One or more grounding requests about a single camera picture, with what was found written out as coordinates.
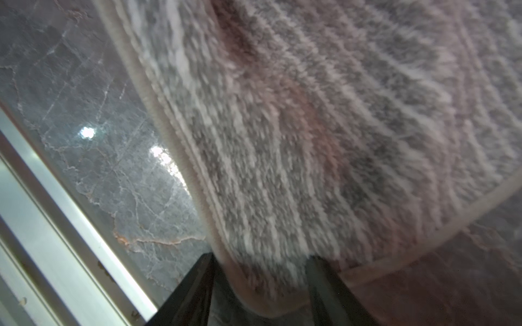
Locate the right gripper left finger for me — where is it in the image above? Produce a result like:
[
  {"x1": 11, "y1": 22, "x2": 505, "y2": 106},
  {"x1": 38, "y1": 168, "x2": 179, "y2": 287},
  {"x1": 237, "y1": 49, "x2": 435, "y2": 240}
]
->
[{"x1": 145, "y1": 253, "x2": 216, "y2": 326}]

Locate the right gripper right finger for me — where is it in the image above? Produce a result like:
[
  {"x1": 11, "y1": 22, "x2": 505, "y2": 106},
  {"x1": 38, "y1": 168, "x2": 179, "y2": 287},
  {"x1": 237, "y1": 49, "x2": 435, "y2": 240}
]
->
[{"x1": 306, "y1": 256, "x2": 379, "y2": 326}]

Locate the grey striped dishcloth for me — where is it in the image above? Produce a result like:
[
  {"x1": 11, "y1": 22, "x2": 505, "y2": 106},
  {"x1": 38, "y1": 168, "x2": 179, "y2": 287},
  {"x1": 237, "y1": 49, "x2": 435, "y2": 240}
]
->
[{"x1": 95, "y1": 1, "x2": 521, "y2": 317}]

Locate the aluminium front rail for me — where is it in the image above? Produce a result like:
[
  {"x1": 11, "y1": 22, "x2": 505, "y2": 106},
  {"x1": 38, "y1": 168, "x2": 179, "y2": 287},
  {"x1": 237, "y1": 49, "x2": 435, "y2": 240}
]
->
[{"x1": 1, "y1": 109, "x2": 158, "y2": 325}]

